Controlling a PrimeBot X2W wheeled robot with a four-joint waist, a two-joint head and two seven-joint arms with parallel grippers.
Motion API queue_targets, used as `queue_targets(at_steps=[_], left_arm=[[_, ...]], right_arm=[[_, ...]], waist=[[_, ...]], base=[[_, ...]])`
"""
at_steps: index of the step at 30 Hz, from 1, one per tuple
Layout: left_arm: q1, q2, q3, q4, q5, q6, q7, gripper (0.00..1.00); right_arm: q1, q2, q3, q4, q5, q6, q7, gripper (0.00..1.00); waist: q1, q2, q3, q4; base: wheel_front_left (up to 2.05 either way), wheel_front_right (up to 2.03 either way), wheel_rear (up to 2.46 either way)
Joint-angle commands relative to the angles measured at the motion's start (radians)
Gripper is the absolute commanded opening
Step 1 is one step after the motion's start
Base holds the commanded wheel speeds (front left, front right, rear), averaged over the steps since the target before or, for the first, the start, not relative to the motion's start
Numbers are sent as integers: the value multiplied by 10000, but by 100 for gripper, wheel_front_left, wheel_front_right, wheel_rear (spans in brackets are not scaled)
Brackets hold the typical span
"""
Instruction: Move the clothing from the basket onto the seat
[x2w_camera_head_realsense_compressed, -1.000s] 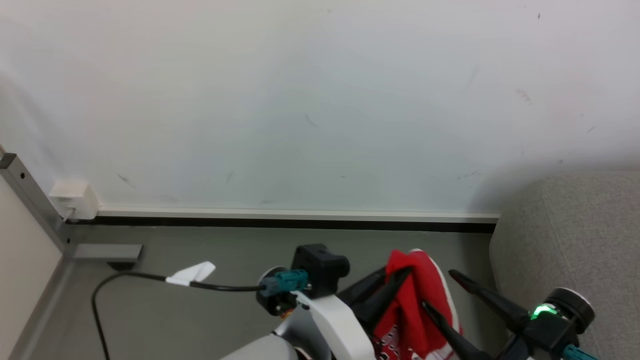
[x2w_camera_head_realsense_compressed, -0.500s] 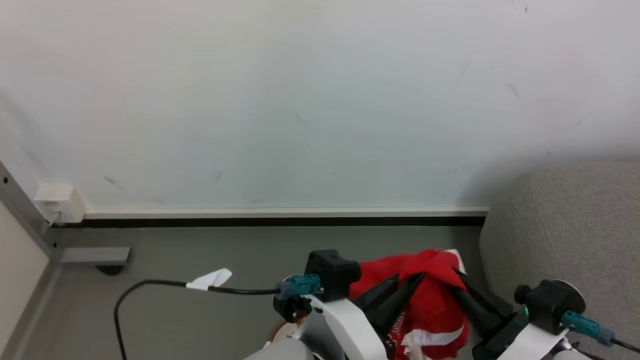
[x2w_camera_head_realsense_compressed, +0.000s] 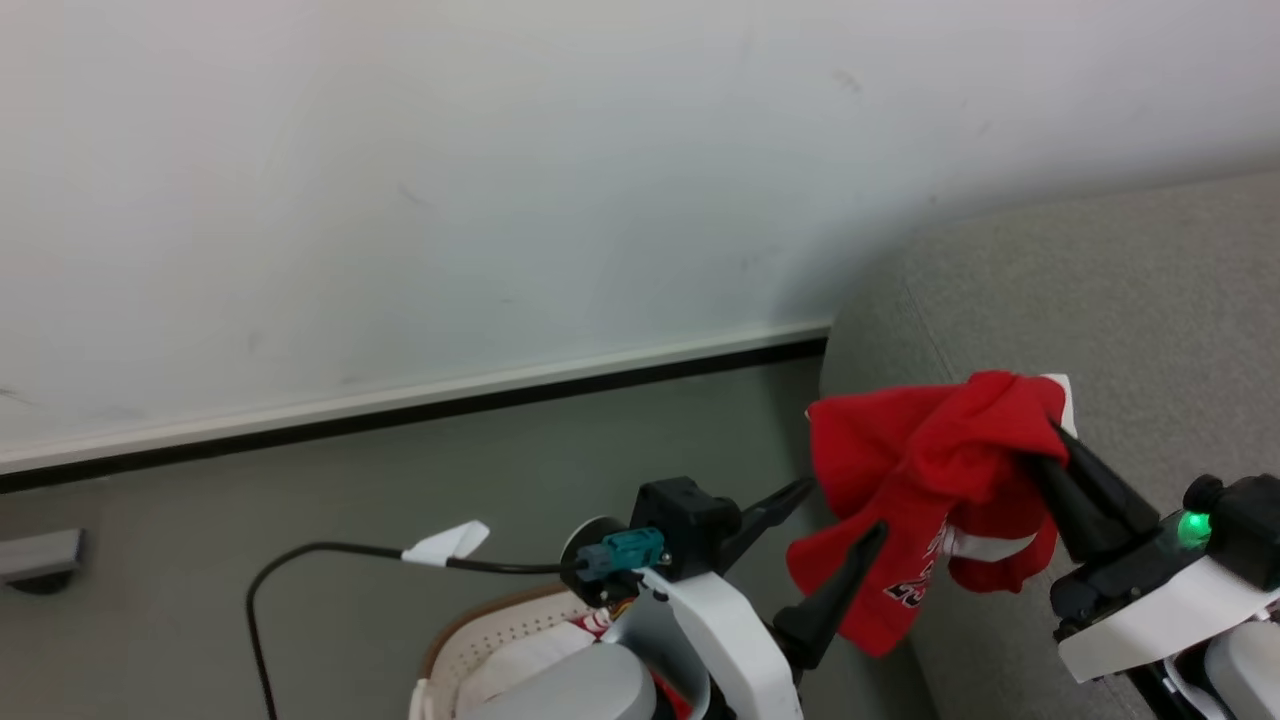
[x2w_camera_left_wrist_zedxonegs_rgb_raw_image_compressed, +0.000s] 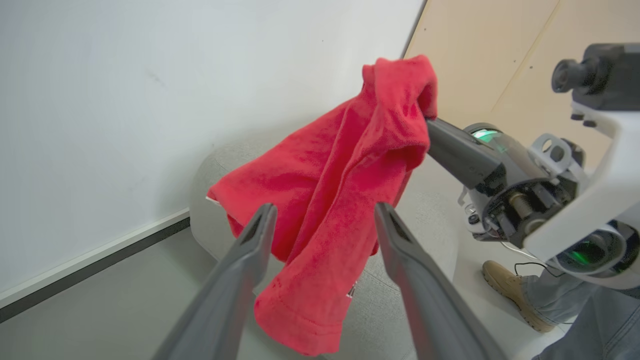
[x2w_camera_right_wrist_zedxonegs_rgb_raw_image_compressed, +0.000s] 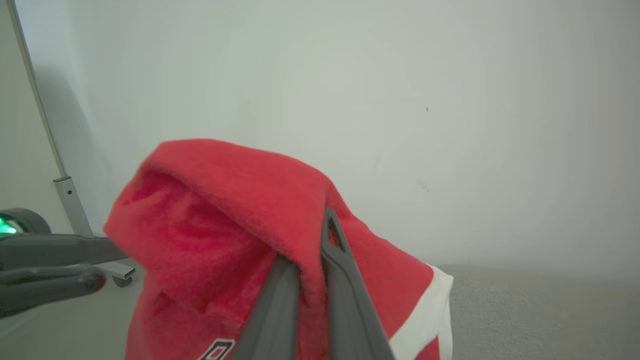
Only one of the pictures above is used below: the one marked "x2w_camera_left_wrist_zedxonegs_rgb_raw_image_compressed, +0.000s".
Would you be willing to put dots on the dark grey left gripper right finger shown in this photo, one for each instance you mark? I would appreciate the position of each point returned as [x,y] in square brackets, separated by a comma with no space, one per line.
[430,310]

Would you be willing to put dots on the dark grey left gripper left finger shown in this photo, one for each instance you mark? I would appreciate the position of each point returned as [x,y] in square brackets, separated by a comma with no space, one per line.
[225,300]

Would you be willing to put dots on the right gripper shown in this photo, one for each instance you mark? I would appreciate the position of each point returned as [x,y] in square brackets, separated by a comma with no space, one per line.
[520,200]

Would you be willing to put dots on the red fleece garment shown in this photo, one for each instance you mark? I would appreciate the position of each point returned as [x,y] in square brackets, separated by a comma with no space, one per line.
[325,190]

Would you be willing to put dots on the grey fabric seat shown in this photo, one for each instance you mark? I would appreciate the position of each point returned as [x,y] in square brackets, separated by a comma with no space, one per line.
[425,220]

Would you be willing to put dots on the tan suede shoe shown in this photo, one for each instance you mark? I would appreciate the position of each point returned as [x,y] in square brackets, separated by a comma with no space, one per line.
[515,292]

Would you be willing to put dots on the white and black baseboard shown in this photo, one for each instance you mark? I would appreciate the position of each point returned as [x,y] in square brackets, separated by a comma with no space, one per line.
[90,262]

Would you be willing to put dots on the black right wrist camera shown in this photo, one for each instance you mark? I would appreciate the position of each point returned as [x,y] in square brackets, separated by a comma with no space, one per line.
[610,75]

